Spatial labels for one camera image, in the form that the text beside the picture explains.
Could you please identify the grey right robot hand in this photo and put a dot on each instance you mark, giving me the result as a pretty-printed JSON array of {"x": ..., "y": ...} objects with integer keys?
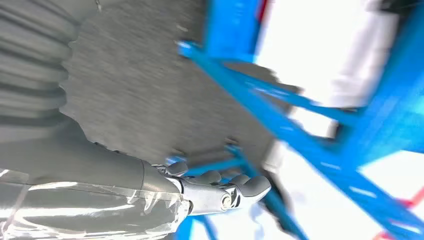
[{"x": 82, "y": 172}]

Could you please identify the blue metal shelf rack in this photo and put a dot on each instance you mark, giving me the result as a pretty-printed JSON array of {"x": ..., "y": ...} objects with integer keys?
[{"x": 381, "y": 132}]

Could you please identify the white car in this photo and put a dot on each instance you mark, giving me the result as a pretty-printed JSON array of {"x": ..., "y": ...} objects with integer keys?
[{"x": 298, "y": 33}]

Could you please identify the red barrier belt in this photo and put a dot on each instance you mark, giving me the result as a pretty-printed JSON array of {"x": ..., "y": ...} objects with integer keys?
[{"x": 415, "y": 198}]

